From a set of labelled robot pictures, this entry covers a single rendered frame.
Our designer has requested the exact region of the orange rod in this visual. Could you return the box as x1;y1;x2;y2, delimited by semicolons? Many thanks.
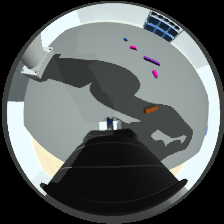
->
144;106;158;114

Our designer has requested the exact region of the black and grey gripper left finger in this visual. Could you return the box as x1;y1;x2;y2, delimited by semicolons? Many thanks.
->
99;117;108;130

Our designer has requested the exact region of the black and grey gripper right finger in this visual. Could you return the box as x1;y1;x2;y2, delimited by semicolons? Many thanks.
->
112;117;121;130

